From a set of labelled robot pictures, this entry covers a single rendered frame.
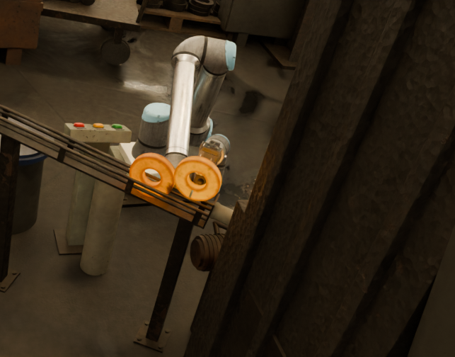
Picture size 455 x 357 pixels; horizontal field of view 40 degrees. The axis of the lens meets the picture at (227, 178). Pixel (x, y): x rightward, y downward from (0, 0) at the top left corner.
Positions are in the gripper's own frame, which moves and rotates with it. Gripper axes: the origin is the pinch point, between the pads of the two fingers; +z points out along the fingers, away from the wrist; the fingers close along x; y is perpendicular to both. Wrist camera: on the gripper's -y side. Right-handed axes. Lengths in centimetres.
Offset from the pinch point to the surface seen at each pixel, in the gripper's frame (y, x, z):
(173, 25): 11, -87, -309
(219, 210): -9.7, 10.0, -1.3
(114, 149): -39, -56, -111
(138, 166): -4.8, -19.6, 0.0
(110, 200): -32, -32, -30
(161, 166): -1.7, -12.2, 0.9
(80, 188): -37, -48, -43
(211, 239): -23.9, 10.5, -9.7
